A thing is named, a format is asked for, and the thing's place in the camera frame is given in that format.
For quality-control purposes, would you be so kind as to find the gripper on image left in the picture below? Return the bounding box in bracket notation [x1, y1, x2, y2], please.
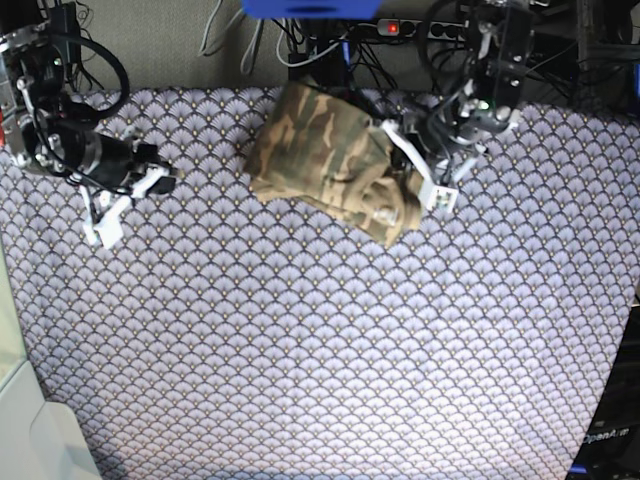
[79, 139, 181, 224]

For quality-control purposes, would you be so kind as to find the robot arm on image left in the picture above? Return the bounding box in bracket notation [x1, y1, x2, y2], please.
[1, 1, 178, 227]

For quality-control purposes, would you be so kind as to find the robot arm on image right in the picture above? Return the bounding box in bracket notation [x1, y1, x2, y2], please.
[399, 1, 534, 186]

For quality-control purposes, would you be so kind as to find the black box under table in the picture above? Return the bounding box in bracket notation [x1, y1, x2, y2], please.
[287, 50, 345, 87]

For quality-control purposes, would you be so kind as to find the white plastic bin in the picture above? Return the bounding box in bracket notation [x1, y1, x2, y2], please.
[1, 261, 101, 479]

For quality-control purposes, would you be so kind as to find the black power strip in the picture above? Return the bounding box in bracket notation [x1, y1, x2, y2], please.
[375, 19, 466, 43]

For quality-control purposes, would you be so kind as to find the blue plastic mount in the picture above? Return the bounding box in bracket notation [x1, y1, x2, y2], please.
[242, 0, 382, 19]

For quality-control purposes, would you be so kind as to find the black OpenArm case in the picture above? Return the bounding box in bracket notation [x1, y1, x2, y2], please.
[567, 306, 639, 479]

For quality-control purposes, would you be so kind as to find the camouflage T-shirt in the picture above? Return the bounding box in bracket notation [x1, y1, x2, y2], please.
[244, 81, 423, 246]

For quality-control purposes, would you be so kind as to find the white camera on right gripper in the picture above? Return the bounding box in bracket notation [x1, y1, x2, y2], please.
[82, 217, 124, 249]

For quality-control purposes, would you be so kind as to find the purple fan-pattern tablecloth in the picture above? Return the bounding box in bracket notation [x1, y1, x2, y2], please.
[1, 88, 639, 479]

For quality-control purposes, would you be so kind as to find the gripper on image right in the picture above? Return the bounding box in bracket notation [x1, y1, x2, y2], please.
[382, 112, 488, 185]

